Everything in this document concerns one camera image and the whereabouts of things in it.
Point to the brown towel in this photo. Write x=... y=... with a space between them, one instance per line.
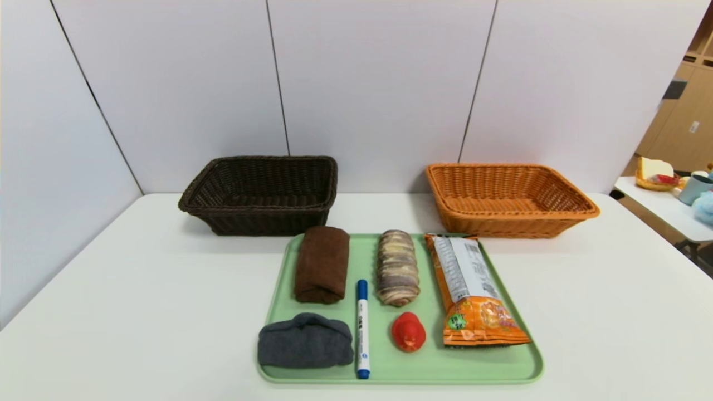
x=322 y=264

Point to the marbled bread roll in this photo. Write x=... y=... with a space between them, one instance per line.
x=397 y=267

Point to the orange snack bag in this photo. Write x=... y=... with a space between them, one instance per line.
x=465 y=278

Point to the small red toy fruit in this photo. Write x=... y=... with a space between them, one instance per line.
x=408 y=333

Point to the grey towel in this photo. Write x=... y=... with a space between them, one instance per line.
x=303 y=342

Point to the dark brown wicker basket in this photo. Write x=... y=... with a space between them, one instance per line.
x=234 y=189

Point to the orange wicker basket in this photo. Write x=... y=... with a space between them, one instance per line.
x=501 y=192

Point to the blue white marker pen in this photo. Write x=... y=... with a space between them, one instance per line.
x=362 y=328

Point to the light green plastic tray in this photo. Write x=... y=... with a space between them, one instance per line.
x=423 y=365

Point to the yellow shallow dish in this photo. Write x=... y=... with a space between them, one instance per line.
x=646 y=184

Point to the pale bread slice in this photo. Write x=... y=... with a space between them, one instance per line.
x=654 y=167

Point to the white side table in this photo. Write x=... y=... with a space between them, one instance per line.
x=657 y=209

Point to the small red object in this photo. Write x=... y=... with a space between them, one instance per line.
x=664 y=179

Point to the teal mug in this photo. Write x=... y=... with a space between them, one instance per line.
x=695 y=189

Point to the light blue plush toy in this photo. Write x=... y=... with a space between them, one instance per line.
x=704 y=209

